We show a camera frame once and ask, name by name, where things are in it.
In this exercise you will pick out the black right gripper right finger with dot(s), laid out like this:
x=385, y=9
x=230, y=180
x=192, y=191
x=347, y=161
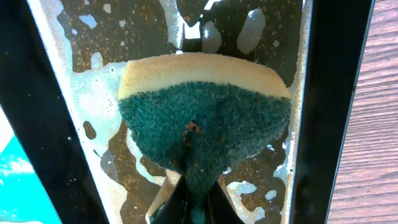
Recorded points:
x=218, y=208

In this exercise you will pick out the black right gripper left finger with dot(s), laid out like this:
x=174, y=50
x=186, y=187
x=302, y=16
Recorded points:
x=169, y=205

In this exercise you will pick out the green yellow sponge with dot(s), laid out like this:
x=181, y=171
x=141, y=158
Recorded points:
x=197, y=114

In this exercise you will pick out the green rimmed plate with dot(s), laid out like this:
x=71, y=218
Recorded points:
x=6, y=131

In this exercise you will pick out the teal serving tray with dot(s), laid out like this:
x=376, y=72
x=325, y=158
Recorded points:
x=23, y=198

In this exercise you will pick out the black water tray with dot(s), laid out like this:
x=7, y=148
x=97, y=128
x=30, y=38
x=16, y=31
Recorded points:
x=61, y=68

